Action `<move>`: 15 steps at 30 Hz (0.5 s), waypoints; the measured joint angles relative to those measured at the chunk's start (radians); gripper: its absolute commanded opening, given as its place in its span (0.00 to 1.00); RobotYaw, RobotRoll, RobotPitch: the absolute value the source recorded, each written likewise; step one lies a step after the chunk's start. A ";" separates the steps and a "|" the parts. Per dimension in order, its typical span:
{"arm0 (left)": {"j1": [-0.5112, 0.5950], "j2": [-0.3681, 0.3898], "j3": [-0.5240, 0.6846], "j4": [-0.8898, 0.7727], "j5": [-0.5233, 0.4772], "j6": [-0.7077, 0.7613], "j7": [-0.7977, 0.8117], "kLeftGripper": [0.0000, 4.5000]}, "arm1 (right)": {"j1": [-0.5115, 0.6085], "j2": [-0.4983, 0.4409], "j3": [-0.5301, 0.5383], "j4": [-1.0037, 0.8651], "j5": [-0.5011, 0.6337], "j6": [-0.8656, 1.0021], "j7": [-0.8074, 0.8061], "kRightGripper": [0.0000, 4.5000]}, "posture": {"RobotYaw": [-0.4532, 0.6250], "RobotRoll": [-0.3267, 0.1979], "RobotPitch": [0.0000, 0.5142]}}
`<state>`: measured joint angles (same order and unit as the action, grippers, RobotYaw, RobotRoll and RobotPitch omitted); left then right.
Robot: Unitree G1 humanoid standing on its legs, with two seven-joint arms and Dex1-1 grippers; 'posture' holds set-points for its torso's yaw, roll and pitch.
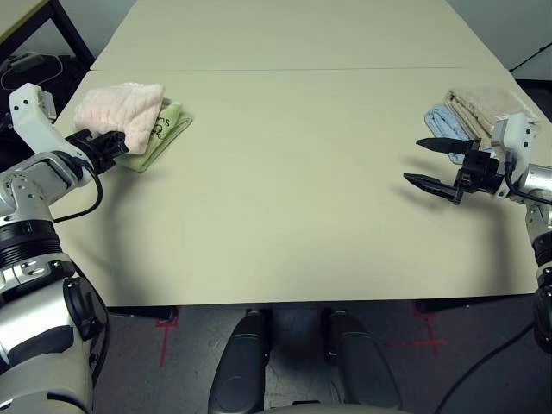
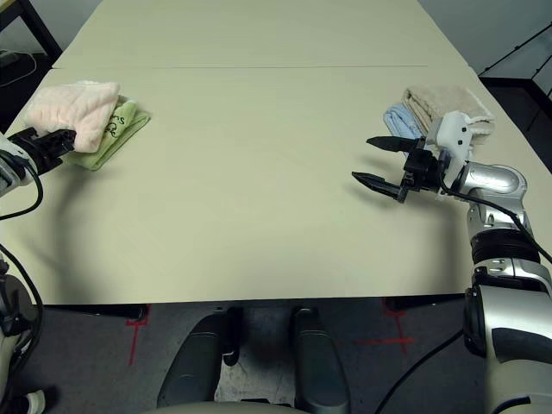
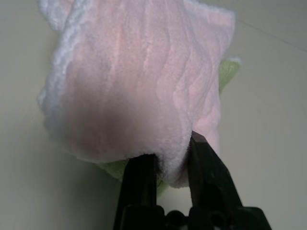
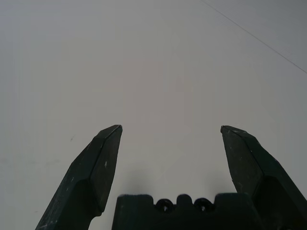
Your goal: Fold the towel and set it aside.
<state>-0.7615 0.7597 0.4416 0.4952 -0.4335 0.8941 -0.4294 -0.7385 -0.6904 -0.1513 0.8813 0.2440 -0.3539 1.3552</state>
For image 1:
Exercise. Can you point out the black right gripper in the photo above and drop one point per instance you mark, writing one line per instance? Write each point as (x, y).
(478, 172)

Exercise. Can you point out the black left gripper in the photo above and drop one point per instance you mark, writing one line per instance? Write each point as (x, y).
(88, 151)

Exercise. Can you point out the pink terry towel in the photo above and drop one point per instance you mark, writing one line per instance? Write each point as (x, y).
(125, 112)

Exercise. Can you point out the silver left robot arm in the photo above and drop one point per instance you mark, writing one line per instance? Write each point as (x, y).
(34, 215)

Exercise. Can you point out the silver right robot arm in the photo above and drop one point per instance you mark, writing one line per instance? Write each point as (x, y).
(539, 207)

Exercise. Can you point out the light blue folded towel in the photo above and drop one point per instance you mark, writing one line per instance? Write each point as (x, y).
(444, 125)

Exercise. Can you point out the green folded towel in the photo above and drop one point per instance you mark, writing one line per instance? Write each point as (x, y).
(166, 129)

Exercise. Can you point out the beige folded towel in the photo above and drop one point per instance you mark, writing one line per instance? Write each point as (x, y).
(478, 108)

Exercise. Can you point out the beige side table black legs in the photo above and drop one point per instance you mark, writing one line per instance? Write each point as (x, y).
(64, 30)

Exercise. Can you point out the dark grey robot right leg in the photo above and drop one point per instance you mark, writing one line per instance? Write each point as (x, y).
(366, 371)

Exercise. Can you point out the dark grey robot leg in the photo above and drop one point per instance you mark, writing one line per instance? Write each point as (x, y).
(366, 371)
(241, 371)

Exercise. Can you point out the dark grey robot left leg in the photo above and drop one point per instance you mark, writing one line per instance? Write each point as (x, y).
(241, 371)

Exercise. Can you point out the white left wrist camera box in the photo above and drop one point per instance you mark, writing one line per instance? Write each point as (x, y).
(34, 121)

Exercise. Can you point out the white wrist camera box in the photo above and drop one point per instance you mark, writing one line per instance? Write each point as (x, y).
(513, 138)
(34, 121)

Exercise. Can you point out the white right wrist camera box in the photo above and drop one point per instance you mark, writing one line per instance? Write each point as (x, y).
(513, 138)

